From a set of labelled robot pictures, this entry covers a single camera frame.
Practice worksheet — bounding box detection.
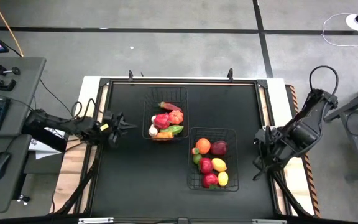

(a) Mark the red chili pepper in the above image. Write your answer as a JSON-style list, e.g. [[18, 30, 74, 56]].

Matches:
[[158, 101, 183, 114]]

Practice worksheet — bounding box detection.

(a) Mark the red bell pepper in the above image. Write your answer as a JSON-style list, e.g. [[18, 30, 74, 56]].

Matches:
[[153, 113, 172, 131]]

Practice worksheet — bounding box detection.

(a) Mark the silver metal bracket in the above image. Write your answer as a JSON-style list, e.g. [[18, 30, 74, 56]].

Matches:
[[252, 218, 288, 224], [78, 217, 115, 224]]

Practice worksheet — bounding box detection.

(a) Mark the black wire basket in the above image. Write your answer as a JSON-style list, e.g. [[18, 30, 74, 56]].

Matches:
[[186, 126, 240, 193], [141, 85, 190, 141]]

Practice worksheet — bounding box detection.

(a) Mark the dark red round fruit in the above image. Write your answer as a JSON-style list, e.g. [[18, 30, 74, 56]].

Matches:
[[209, 140, 229, 156]]

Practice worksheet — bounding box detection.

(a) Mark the white paper sheet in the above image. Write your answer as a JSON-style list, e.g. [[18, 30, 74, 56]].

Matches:
[[29, 138, 62, 161]]

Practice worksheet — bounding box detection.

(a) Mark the yellow lemon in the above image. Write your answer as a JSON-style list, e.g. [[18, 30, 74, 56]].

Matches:
[[217, 171, 230, 187], [211, 157, 227, 173]]

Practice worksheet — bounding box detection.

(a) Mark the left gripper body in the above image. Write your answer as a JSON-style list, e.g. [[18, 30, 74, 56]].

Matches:
[[99, 111, 126, 147]]

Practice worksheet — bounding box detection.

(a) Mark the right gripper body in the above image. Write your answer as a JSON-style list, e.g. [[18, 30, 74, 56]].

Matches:
[[255, 126, 291, 166]]

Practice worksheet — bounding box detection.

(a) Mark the white floor cable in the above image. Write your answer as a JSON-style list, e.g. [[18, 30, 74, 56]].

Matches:
[[321, 12, 358, 48]]

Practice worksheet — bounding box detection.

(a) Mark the grey desk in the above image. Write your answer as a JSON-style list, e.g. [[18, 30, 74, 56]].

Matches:
[[0, 56, 47, 138]]

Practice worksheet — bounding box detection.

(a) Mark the orange fruit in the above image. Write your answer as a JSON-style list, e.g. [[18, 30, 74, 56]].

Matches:
[[195, 138, 212, 156]]

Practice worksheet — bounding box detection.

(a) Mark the orange carrot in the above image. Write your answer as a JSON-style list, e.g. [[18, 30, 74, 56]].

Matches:
[[152, 131, 174, 141]]

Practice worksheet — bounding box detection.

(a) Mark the orange black hazard strip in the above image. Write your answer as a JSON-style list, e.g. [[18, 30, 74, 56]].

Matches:
[[286, 83, 322, 218]]

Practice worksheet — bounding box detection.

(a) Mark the small orange pumpkin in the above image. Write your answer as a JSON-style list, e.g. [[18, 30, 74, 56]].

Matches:
[[168, 110, 184, 126]]

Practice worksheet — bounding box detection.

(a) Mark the black table frame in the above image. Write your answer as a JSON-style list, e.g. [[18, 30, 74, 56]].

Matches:
[[73, 75, 316, 224]]

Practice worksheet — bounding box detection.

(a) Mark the green elongated vegetable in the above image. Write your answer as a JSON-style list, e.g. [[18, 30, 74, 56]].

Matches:
[[160, 125, 185, 136]]

